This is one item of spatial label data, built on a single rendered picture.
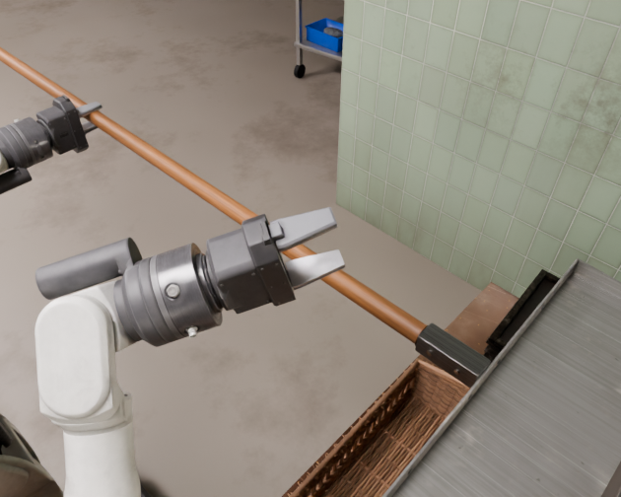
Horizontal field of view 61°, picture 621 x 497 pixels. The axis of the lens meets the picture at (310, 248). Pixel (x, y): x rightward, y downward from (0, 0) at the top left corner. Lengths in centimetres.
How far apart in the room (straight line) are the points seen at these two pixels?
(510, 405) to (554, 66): 133
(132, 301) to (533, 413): 49
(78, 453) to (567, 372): 58
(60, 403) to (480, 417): 47
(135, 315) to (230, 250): 10
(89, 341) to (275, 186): 245
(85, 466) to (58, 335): 13
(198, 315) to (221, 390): 158
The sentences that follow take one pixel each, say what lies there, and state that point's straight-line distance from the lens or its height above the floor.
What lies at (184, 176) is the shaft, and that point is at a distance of 98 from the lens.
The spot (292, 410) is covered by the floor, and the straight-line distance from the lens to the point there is 202.
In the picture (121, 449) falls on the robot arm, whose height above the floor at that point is 127.
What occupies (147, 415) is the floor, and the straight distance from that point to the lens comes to 209.
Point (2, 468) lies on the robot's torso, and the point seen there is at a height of 96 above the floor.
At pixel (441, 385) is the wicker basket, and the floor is 71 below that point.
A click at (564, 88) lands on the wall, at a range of 188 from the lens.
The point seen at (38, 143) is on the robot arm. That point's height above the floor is 120.
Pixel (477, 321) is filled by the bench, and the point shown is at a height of 58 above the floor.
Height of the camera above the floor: 177
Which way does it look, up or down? 44 degrees down
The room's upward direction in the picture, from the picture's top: straight up
